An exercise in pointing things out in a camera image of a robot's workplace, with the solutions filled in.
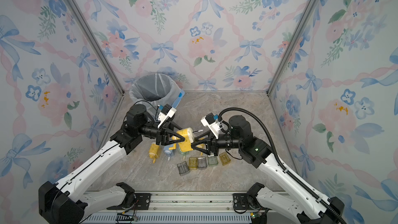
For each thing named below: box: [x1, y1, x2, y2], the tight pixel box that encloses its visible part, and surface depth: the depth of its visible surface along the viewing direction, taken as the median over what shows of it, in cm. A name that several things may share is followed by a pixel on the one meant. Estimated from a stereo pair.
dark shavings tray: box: [176, 160, 190, 176], surface depth 85 cm
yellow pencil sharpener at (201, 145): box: [195, 143, 207, 150], surface depth 59 cm
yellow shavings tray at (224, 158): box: [218, 151, 232, 166], surface depth 88 cm
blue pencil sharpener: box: [163, 143, 177, 158], surface depth 85 cm
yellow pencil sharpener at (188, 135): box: [176, 127, 195, 152], surface depth 59 cm
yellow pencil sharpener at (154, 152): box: [148, 142, 161, 164], surface depth 85 cm
